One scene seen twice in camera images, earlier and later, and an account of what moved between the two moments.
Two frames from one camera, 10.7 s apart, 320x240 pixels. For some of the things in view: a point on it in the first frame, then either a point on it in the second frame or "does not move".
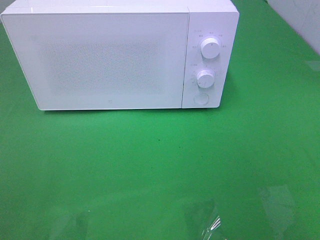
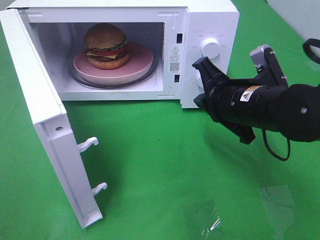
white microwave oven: [123, 54] does not move
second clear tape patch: [279, 203] does not move
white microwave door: [102, 58] to [45, 103]
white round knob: [211, 47] does not move
